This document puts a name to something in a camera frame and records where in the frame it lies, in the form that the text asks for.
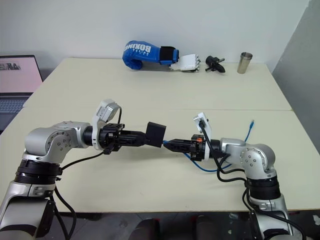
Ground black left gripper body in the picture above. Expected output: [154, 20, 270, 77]
[98, 122, 126, 153]

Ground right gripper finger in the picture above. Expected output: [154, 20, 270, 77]
[164, 144, 193, 154]
[165, 137, 193, 147]

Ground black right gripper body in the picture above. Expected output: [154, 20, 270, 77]
[189, 134, 207, 162]

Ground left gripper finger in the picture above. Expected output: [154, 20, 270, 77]
[120, 138, 154, 149]
[123, 130, 149, 140]

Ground small black box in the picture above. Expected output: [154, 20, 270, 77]
[145, 121, 168, 149]

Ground blue Ethernet cable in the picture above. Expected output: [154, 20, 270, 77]
[161, 119, 257, 174]

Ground white robotic hand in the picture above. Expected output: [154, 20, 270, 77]
[169, 53, 202, 74]

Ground blue boxing glove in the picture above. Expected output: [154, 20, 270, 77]
[121, 40, 181, 72]

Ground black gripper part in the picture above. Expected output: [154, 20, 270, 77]
[204, 55, 227, 74]

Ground dark rounded shape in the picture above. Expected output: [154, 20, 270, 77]
[135, 217, 161, 240]

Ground metal cup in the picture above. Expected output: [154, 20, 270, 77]
[236, 51, 254, 75]

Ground open laptop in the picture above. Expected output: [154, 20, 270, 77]
[0, 54, 44, 134]

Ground grey partition panel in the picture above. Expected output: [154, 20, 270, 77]
[270, 0, 320, 142]

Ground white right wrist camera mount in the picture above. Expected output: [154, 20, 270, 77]
[191, 112, 214, 161]

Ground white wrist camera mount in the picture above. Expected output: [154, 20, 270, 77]
[91, 99, 123, 151]
[191, 112, 214, 161]

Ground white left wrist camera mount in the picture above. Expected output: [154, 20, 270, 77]
[91, 99, 123, 151]

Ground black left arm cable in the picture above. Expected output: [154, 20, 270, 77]
[51, 106, 123, 240]

